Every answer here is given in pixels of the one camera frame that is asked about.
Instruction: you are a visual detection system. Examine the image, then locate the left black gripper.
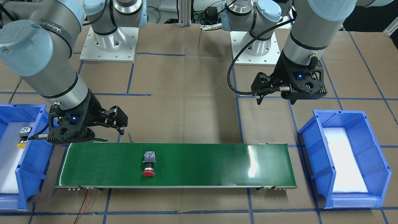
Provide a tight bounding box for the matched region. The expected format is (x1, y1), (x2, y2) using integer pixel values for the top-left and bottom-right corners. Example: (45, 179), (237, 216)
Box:
(251, 53), (327, 105)

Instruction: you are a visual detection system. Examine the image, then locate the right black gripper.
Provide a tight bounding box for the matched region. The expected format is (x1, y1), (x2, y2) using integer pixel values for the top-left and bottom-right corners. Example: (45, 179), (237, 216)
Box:
(47, 90), (128, 144)

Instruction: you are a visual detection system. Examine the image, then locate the red mushroom push button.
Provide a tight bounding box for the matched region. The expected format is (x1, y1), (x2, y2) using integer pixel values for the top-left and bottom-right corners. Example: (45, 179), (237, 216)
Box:
(142, 151), (155, 177)

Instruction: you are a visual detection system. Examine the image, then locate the yellow mushroom push button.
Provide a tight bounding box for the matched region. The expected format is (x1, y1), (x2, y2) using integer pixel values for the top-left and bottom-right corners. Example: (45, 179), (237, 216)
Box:
(17, 126), (33, 149)

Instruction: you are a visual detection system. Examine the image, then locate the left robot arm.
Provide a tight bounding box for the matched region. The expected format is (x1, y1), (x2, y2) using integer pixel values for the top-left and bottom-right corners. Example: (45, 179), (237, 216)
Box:
(221, 0), (391, 105)

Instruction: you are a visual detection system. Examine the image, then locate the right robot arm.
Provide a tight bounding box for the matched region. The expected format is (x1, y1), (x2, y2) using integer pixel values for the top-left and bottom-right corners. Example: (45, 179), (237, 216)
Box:
(1, 0), (147, 144)

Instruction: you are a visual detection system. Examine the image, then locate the blue bin with buttons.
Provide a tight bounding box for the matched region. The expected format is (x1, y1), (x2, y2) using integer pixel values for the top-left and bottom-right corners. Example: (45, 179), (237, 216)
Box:
(299, 110), (392, 208)

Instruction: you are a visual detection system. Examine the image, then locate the green conveyor belt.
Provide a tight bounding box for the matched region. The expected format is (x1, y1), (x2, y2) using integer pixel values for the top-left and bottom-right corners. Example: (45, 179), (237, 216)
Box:
(56, 142), (297, 189)

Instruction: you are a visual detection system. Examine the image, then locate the blue destination bin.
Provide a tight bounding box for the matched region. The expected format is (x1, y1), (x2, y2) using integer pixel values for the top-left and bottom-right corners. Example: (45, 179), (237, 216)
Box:
(0, 104), (53, 210)

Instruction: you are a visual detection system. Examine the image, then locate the white foam pad destination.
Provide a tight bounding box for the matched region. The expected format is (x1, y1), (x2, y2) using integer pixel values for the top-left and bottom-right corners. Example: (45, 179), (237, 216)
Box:
(0, 122), (34, 194)

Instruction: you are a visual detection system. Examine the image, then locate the white foam pad source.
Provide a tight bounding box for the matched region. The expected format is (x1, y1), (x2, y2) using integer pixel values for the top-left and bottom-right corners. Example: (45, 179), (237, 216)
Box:
(323, 128), (368, 193)

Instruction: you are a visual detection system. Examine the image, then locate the black braided cable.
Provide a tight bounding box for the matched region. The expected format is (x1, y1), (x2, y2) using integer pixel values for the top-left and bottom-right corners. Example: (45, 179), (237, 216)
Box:
(227, 17), (294, 95)

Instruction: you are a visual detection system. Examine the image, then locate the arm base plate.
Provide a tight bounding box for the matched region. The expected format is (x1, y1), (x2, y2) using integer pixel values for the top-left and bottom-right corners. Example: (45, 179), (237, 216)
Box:
(80, 27), (139, 63)
(230, 31), (280, 66)

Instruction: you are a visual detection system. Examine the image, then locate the red black wire pair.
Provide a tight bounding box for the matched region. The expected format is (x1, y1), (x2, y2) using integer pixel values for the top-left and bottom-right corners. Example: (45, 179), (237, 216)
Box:
(74, 189), (94, 224)

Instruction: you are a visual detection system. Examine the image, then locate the aluminium frame post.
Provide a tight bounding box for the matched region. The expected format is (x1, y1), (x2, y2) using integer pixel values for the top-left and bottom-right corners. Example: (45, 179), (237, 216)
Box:
(176, 0), (193, 27)

